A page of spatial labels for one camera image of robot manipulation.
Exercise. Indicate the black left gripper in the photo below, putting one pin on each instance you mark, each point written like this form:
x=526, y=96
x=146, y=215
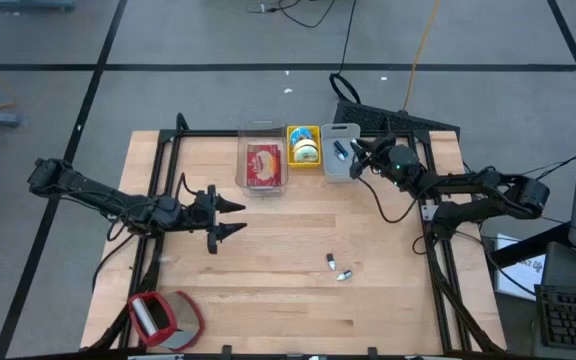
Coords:
x=198, y=212

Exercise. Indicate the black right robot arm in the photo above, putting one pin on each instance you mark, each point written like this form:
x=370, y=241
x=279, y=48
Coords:
x=468, y=182

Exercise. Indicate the white paper sheet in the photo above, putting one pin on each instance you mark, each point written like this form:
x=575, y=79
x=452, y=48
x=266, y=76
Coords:
x=523, y=275

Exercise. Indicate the black keyboard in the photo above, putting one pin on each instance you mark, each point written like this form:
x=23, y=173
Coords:
x=573, y=320

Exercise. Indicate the light grey plastic bin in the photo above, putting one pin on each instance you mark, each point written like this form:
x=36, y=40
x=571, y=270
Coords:
x=338, y=172

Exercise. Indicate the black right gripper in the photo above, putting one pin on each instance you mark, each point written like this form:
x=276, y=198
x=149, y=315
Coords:
x=378, y=155

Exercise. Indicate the grey side desk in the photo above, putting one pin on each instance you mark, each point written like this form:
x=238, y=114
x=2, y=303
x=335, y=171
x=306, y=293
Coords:
x=558, y=270

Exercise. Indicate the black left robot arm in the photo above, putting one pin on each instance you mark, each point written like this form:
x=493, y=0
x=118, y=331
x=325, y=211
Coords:
x=93, y=192

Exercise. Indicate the white cylinder roll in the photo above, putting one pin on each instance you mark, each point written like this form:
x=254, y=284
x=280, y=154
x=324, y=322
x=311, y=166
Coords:
x=144, y=316

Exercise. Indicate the blue frosted donut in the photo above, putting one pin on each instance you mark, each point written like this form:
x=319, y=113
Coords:
x=298, y=136

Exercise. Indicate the black metal table frame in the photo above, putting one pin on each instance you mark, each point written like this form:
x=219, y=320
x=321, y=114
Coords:
x=218, y=133

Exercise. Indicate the red popcorn packet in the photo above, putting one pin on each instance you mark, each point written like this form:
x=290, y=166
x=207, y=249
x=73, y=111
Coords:
x=263, y=165

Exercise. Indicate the clear plastic bin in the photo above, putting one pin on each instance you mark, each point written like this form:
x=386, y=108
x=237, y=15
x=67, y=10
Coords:
x=268, y=191

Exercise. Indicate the blue marker dark cap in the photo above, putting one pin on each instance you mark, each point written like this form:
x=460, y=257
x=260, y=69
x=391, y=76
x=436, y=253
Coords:
x=338, y=147

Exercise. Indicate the yellow plastic basket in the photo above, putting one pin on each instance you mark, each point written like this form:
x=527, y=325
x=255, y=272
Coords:
x=303, y=165

